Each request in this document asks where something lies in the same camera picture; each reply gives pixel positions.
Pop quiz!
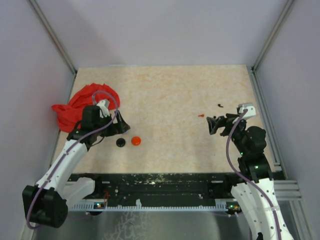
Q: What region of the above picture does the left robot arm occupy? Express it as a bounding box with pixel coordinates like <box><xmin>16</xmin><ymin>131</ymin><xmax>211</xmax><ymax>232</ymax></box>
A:
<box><xmin>22</xmin><ymin>103</ymin><xmax>131</xmax><ymax>230</ymax></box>

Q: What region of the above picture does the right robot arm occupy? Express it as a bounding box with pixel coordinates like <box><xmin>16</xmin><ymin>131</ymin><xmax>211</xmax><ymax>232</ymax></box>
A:
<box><xmin>206</xmin><ymin>113</ymin><xmax>294</xmax><ymax>240</ymax></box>

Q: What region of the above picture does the red cloth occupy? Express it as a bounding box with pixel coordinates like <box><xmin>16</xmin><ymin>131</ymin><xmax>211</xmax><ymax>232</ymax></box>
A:
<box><xmin>51</xmin><ymin>83</ymin><xmax>121</xmax><ymax>133</ymax></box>

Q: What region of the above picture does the aluminium frame post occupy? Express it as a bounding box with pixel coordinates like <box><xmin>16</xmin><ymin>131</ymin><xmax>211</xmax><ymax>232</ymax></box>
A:
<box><xmin>251</xmin><ymin>0</ymin><xmax>297</xmax><ymax>73</ymax></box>
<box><xmin>27</xmin><ymin>0</ymin><xmax>78</xmax><ymax>76</ymax></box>

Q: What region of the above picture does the orange earbud charging case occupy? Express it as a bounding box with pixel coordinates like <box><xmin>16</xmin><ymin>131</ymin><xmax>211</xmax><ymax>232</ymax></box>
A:
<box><xmin>131</xmin><ymin>136</ymin><xmax>142</xmax><ymax>146</ymax></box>

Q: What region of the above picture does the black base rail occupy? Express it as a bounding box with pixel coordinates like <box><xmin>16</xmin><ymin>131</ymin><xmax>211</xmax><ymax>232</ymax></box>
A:
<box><xmin>68</xmin><ymin>173</ymin><xmax>243</xmax><ymax>207</ymax></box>

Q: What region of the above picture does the white cable duct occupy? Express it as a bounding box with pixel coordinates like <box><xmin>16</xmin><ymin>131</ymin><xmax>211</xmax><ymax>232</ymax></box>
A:
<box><xmin>69</xmin><ymin>199</ymin><xmax>241</xmax><ymax>212</ymax></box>

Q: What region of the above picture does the right aluminium frame post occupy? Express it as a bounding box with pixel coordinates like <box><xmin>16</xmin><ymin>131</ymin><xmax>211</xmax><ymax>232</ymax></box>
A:
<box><xmin>251</xmin><ymin>0</ymin><xmax>297</xmax><ymax>73</ymax></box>

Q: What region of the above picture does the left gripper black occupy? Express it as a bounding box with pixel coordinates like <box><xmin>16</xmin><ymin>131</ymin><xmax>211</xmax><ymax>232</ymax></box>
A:
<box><xmin>94</xmin><ymin>110</ymin><xmax>130</xmax><ymax>137</ymax></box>

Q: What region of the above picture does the left aluminium frame post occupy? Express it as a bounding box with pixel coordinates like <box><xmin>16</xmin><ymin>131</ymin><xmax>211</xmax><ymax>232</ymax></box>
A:
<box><xmin>27</xmin><ymin>0</ymin><xmax>78</xmax><ymax>76</ymax></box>

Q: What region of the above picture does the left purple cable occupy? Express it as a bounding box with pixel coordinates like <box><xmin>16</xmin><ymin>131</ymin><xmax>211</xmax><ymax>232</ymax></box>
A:
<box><xmin>26</xmin><ymin>90</ymin><xmax>120</xmax><ymax>230</ymax></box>

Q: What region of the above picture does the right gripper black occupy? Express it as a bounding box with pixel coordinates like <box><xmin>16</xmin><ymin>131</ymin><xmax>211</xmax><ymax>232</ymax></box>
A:
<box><xmin>206</xmin><ymin>113</ymin><xmax>248</xmax><ymax>156</ymax></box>

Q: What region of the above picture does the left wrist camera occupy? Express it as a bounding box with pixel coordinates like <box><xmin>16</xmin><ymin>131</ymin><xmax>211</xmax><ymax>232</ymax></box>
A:
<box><xmin>96</xmin><ymin>99</ymin><xmax>110</xmax><ymax>118</ymax></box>

